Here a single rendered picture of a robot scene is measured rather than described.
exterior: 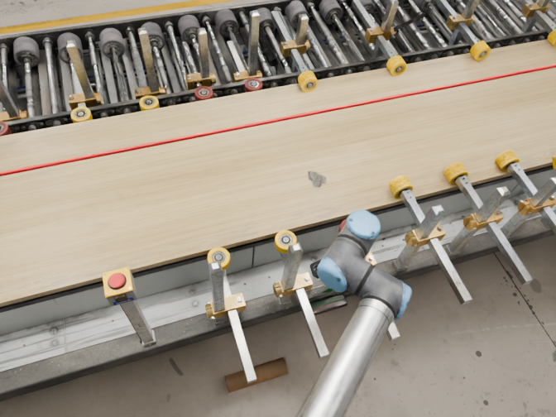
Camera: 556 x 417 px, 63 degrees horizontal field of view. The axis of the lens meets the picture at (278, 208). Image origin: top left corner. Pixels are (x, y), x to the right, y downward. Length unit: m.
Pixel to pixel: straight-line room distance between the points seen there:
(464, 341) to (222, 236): 1.56
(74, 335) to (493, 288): 2.20
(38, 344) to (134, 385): 0.66
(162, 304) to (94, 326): 0.26
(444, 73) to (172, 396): 2.04
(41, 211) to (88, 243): 0.23
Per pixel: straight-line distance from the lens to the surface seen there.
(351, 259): 1.17
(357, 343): 1.06
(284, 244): 1.66
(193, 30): 2.56
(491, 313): 2.87
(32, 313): 1.88
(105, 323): 1.90
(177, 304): 1.87
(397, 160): 1.98
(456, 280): 1.70
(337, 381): 1.02
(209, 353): 2.45
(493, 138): 2.25
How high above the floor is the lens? 2.36
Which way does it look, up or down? 58 degrees down
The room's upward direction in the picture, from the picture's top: 8 degrees clockwise
